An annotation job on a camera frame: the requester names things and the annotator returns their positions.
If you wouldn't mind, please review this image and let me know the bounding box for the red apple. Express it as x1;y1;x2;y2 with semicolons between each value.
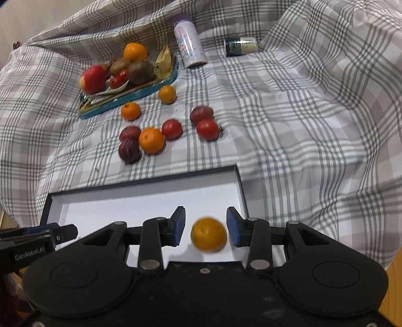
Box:
79;65;108;95

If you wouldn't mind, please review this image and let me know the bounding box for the black box with white inside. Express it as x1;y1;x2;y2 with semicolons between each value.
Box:
39;165;249;268

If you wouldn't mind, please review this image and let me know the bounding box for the clear snack packet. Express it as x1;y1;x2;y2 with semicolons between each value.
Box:
85;92;111;106

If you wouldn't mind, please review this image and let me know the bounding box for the grey plaid blanket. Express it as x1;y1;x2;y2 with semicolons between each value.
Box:
0;0;402;274

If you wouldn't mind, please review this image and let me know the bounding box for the teal metal tin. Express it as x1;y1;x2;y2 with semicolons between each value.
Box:
78;52;179;120

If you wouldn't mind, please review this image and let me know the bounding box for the printed white plate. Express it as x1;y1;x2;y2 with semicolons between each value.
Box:
93;80;129;96

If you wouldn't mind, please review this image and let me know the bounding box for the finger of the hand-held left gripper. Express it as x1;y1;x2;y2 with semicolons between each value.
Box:
27;223;79;250

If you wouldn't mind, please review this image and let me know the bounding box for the small smooth orange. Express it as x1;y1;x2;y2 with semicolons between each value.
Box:
158;85;177;104

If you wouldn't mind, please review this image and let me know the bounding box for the purple cartoon bottle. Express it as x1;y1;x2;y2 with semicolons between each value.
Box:
173;16;207;69

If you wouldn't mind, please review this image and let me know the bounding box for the large orange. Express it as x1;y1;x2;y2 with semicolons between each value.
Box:
123;42;149;63

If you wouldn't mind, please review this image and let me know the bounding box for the round orange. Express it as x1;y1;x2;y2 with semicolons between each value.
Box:
190;217;228;253

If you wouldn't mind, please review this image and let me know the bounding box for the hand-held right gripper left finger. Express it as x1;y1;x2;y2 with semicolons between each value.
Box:
77;206;186;273

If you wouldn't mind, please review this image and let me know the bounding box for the green and white can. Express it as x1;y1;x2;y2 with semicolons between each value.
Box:
224;37;259;58

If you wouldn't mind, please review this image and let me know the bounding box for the green-brown kiwi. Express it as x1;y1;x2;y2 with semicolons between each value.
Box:
110;58;132;76

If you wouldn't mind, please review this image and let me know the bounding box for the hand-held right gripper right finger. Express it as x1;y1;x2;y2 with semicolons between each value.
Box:
226;207;338;273

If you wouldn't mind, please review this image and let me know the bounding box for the stemless mandarin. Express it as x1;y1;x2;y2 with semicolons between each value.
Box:
138;127;166;155

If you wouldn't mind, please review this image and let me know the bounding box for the mandarin with green stem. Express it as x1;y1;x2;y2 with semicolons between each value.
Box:
121;101;142;121

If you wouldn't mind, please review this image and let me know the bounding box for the tan paper packet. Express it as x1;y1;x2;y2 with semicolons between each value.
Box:
153;44;174;80

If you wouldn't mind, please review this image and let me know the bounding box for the dark brown round fruit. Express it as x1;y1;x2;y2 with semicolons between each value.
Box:
127;60;155;86

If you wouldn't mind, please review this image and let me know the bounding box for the dark red plum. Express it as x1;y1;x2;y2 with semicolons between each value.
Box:
118;139;143;164
190;106;215;126
119;126;142;142

